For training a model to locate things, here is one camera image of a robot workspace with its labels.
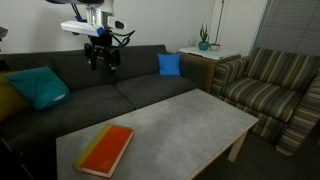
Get dark gray fabric sofa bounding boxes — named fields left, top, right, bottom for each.
left=0, top=44, right=209, bottom=180

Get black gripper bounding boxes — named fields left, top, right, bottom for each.
left=83, top=30, right=122, bottom=72

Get mustard yellow pillow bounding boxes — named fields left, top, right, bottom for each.
left=0, top=71, right=33, bottom=124

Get teal throw pillow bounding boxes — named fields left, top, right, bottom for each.
left=4, top=65, right=72, bottom=112

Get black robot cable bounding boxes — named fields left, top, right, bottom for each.
left=70, top=3, right=136, bottom=49

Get blue throw pillow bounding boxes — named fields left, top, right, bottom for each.
left=156, top=53, right=182, bottom=77

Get wooden table leg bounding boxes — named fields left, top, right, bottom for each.
left=227, top=130, right=249, bottom=163

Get teal pot with plant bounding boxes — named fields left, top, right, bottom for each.
left=198, top=23, right=211, bottom=52

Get wooden side table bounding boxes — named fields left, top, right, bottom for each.
left=176, top=50, right=242, bottom=94

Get small white plant pot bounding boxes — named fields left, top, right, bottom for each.
left=209, top=42, right=222, bottom=52

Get striped armchair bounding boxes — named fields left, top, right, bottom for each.
left=210, top=46, right=320, bottom=157

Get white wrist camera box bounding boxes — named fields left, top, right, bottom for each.
left=60, top=20, right=106, bottom=37

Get gray window blinds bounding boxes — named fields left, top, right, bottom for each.
left=253, top=0, right=320, bottom=57

